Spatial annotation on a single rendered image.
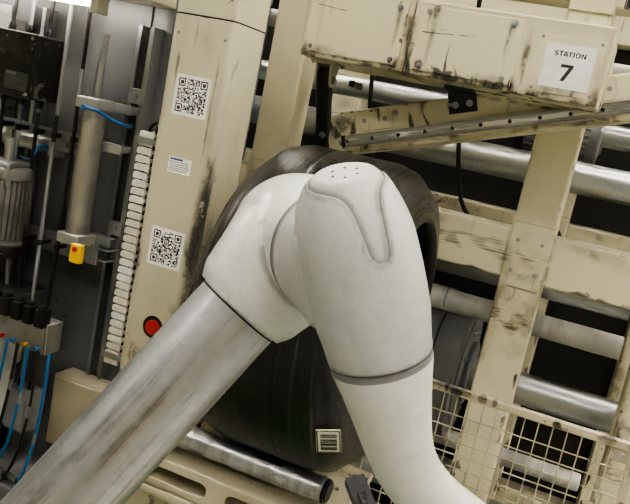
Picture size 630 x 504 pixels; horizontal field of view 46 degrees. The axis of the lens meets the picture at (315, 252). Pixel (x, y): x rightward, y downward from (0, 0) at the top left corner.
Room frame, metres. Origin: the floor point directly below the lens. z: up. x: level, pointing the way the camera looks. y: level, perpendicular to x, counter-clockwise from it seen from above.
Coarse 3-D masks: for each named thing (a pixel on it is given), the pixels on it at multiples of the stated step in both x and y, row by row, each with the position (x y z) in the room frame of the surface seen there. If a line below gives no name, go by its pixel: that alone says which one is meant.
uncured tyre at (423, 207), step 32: (288, 160) 1.28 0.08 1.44; (320, 160) 1.29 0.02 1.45; (352, 160) 1.30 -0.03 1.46; (384, 160) 1.36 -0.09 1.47; (416, 192) 1.28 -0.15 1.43; (224, 224) 1.19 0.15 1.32; (416, 224) 1.27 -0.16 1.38; (192, 288) 1.19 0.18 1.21; (288, 352) 1.09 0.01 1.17; (320, 352) 1.08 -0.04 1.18; (256, 384) 1.11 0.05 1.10; (288, 384) 1.09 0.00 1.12; (320, 384) 1.08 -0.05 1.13; (224, 416) 1.17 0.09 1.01; (256, 416) 1.13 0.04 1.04; (288, 416) 1.10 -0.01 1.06; (320, 416) 1.10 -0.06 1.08; (256, 448) 1.23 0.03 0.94; (288, 448) 1.15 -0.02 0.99; (352, 448) 1.20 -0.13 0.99
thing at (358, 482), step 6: (360, 474) 1.05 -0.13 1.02; (348, 480) 1.04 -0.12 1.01; (354, 480) 1.04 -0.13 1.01; (360, 480) 1.04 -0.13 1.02; (366, 480) 1.04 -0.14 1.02; (348, 486) 1.03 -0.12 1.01; (354, 486) 1.03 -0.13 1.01; (360, 486) 1.03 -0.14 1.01; (366, 486) 1.03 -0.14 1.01; (354, 492) 1.02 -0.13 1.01; (354, 498) 1.01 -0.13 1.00; (372, 498) 1.01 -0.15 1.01
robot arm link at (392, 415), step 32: (352, 384) 0.65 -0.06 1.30; (384, 384) 0.64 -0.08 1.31; (416, 384) 0.65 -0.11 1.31; (352, 416) 0.67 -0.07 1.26; (384, 416) 0.65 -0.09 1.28; (416, 416) 0.66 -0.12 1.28; (384, 448) 0.66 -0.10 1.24; (416, 448) 0.66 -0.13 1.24; (384, 480) 0.68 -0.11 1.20; (416, 480) 0.67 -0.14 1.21; (448, 480) 0.70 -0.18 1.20
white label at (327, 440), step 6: (318, 432) 1.10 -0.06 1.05; (324, 432) 1.10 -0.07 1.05; (330, 432) 1.10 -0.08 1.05; (336, 432) 1.10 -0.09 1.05; (318, 438) 1.11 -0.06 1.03; (324, 438) 1.11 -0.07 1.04; (330, 438) 1.11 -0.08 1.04; (336, 438) 1.11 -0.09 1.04; (318, 444) 1.12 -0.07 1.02; (324, 444) 1.12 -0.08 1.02; (330, 444) 1.12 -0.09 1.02; (336, 444) 1.12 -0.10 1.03; (318, 450) 1.13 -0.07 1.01; (324, 450) 1.13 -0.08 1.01; (330, 450) 1.13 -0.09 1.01; (336, 450) 1.13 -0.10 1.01
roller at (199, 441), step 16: (192, 432) 1.28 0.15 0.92; (208, 432) 1.29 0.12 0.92; (192, 448) 1.27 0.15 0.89; (208, 448) 1.26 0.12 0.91; (224, 448) 1.26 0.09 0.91; (240, 448) 1.26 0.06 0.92; (224, 464) 1.25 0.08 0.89; (240, 464) 1.24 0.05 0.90; (256, 464) 1.23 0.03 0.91; (272, 464) 1.23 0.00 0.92; (288, 464) 1.23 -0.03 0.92; (272, 480) 1.22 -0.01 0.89; (288, 480) 1.21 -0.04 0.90; (304, 480) 1.20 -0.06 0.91; (320, 480) 1.20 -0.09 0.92; (304, 496) 1.20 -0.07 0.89; (320, 496) 1.18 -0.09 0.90
